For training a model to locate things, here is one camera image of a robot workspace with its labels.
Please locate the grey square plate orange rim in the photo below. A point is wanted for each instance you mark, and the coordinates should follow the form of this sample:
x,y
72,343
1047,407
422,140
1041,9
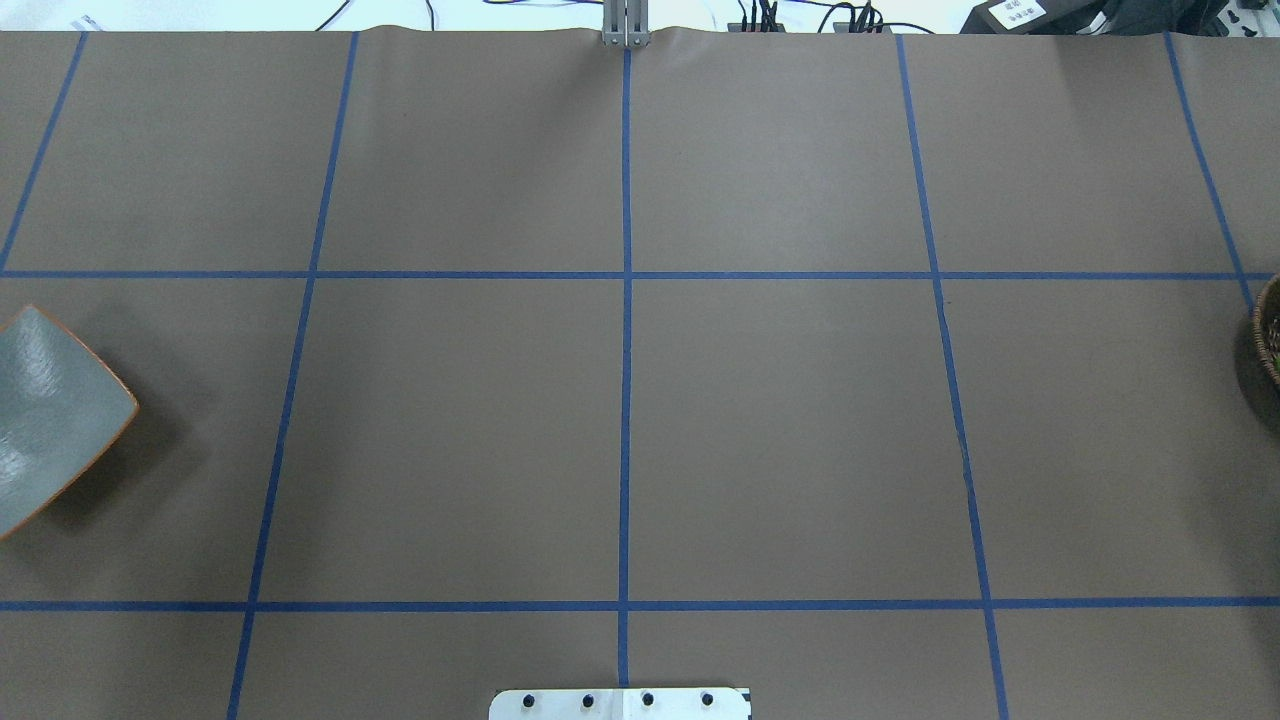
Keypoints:
x,y
62,408

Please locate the brown woven wicker basket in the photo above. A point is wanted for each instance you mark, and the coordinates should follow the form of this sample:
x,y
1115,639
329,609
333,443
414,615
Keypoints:
x,y
1265,329

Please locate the brown paper table cover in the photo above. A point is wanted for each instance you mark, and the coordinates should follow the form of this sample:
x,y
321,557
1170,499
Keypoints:
x,y
887,377

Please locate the black power adapter box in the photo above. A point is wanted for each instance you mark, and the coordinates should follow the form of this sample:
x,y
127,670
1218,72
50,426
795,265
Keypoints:
x,y
1031,17

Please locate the grey aluminium frame post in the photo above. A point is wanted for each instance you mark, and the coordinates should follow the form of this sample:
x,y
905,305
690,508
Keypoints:
x,y
625,23

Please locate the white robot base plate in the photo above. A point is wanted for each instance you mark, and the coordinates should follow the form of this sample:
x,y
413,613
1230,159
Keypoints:
x,y
623,703

